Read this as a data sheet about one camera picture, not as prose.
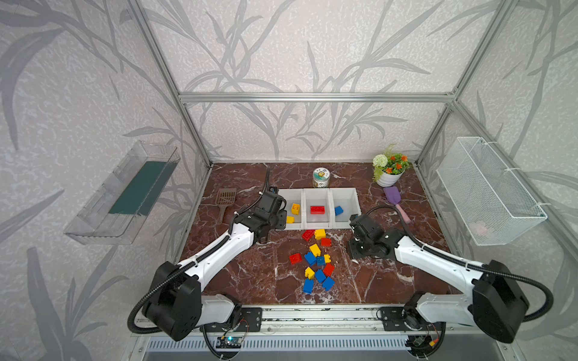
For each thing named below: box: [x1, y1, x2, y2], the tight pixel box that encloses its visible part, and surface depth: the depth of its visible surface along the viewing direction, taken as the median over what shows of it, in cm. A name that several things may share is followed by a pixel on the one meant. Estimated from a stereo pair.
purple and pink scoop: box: [383, 185, 412, 225], surface depth 108 cm
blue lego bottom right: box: [322, 276, 336, 292], surface depth 82 cm
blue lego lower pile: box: [314, 268, 327, 283], surface depth 84 cm
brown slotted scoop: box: [215, 188, 238, 225], surface depth 108 cm
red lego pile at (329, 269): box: [323, 262, 335, 277], surface depth 86 cm
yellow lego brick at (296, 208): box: [291, 203, 302, 216], surface depth 101 cm
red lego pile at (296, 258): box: [288, 252, 303, 265], surface depth 89 cm
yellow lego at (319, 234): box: [313, 228, 326, 240], surface depth 95 cm
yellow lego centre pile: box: [309, 242, 322, 257], surface depth 89 cm
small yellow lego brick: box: [304, 266, 316, 280], surface depth 82 cm
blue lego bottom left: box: [302, 278, 314, 295], surface depth 82 cm
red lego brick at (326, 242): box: [320, 237, 332, 248], surface depth 93 cm
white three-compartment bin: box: [277, 187, 363, 231], surface depth 101 cm
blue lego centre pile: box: [304, 251, 317, 267], surface depth 87 cm
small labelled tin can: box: [313, 166, 331, 189], surface depth 107 cm
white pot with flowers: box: [372, 152, 410, 189], surface depth 104 cm
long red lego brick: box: [301, 229, 316, 242], surface depth 95 cm
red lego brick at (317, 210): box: [310, 206, 326, 215], surface depth 101 cm
